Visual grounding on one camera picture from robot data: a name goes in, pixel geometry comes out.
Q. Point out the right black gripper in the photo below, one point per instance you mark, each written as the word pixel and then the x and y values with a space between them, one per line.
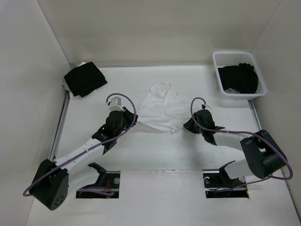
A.
pixel 188 125

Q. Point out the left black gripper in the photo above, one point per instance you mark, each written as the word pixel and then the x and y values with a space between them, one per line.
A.
pixel 130 117

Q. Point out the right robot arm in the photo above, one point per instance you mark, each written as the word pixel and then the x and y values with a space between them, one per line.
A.
pixel 262 154

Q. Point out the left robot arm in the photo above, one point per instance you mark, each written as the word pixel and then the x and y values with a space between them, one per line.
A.
pixel 51 182

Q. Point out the black tank top in basket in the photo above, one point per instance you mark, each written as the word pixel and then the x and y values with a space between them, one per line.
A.
pixel 241 77

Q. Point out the folded black tank top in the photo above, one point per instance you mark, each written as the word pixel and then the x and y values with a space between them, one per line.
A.
pixel 85 79

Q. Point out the grey garment in basket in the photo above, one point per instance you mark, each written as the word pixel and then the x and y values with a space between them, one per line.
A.
pixel 231 91

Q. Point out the white plastic laundry basket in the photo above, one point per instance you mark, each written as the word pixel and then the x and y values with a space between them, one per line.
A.
pixel 229 58

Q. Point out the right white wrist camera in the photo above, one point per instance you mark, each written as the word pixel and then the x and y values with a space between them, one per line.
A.
pixel 206 107

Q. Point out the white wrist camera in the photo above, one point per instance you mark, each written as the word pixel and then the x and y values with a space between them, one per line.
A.
pixel 206 107
pixel 115 104

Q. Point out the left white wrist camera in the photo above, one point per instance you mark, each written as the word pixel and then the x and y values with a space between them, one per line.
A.
pixel 115 104

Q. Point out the right aluminium table rail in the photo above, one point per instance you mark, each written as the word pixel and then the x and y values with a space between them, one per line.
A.
pixel 254 114

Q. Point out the aluminium table rail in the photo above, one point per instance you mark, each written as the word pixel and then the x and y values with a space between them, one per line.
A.
pixel 254 114
pixel 59 129

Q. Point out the left aluminium table rail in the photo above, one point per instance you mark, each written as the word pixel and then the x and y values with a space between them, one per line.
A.
pixel 59 129

